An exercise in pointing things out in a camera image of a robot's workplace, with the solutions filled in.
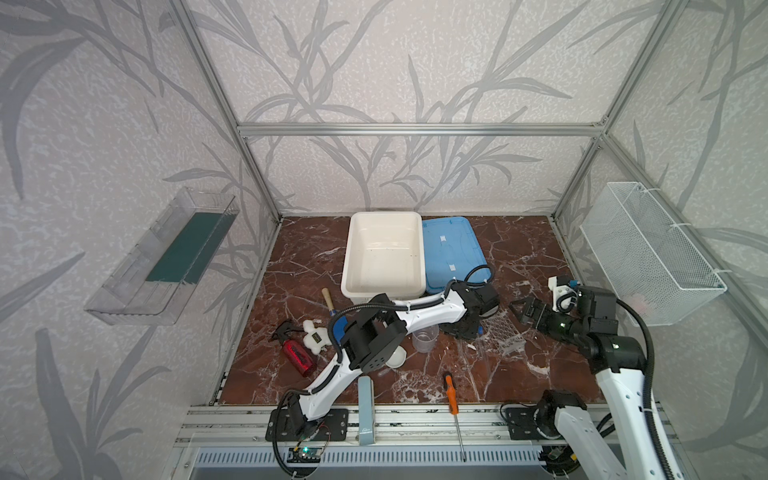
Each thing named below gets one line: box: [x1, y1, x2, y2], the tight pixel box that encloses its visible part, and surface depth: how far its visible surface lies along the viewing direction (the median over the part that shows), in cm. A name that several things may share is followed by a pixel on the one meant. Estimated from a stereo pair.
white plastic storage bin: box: [341, 211, 427, 303], surface depth 102 cm
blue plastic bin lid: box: [422, 216, 492, 294], surface depth 112 cm
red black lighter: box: [269, 321, 317, 377], surface depth 85 cm
